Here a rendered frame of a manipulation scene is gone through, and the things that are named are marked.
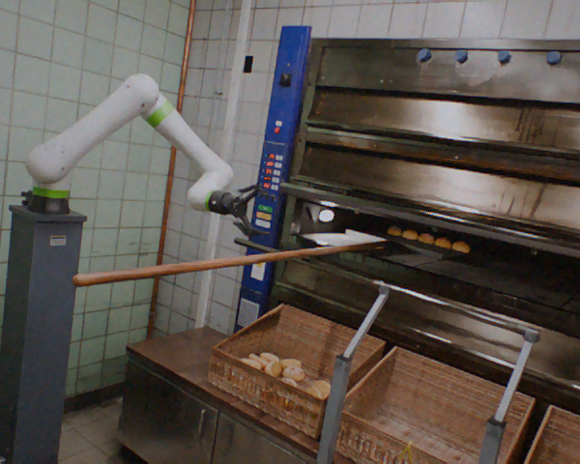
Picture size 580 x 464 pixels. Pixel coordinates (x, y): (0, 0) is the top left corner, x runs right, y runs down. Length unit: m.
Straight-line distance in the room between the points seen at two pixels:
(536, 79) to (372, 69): 0.67
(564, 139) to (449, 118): 0.42
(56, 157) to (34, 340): 0.71
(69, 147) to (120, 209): 1.06
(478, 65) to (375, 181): 0.60
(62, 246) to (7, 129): 0.68
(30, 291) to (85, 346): 1.00
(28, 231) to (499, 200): 1.72
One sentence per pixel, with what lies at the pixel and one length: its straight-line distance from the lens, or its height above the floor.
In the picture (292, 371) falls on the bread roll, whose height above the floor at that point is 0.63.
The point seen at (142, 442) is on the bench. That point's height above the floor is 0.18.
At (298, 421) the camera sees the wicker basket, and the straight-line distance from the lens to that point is 2.00.
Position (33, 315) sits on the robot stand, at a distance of 2.13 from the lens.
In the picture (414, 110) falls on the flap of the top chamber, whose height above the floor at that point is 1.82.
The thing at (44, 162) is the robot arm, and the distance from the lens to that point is 1.89.
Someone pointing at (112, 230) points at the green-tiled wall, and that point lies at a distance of 2.90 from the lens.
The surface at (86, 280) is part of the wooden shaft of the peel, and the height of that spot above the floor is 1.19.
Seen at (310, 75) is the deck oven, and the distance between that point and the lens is 2.50.
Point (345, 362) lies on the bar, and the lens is 1.68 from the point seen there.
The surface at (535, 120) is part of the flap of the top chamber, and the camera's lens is 2.08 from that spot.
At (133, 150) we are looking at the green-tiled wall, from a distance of 2.89.
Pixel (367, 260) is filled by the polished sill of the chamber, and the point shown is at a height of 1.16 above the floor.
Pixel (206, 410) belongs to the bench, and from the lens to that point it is 2.22.
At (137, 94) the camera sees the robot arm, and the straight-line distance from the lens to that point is 1.88.
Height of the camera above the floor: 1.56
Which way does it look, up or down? 9 degrees down
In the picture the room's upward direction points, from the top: 10 degrees clockwise
